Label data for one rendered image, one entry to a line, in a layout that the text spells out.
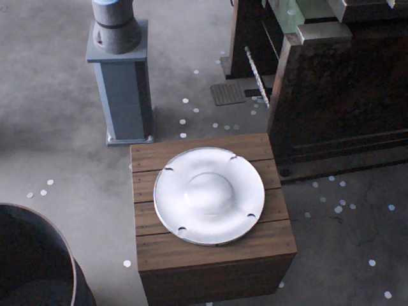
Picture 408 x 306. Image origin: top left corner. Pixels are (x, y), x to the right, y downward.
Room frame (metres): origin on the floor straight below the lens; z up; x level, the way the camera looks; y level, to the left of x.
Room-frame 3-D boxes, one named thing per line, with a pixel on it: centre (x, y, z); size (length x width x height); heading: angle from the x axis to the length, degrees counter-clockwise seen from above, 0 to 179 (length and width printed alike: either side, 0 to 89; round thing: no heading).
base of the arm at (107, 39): (1.07, 0.30, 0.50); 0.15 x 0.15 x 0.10
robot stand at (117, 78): (1.07, 0.30, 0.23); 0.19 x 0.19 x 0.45; 6
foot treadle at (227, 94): (1.18, -0.30, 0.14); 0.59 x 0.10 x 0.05; 104
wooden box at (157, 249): (0.59, -0.01, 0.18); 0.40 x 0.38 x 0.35; 101
